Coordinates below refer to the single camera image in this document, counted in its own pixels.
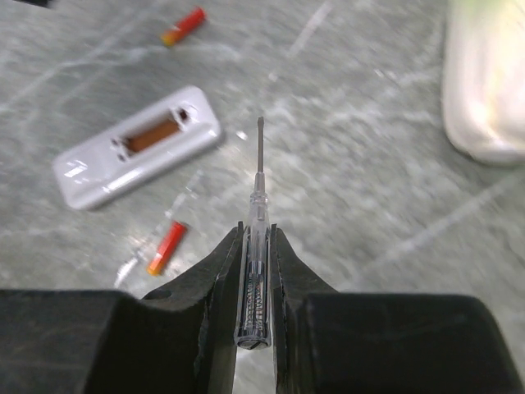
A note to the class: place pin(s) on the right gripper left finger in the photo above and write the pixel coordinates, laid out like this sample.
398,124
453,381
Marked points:
176,339

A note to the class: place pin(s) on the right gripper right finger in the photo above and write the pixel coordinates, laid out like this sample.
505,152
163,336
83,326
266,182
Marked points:
326,341

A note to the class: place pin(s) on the clear handle screwdriver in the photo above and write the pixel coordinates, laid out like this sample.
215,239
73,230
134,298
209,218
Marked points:
252,330

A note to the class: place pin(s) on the red battery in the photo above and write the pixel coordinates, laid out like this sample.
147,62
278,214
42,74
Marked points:
183,27
167,247

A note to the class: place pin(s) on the napa cabbage toy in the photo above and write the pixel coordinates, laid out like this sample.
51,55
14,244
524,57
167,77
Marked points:
483,80

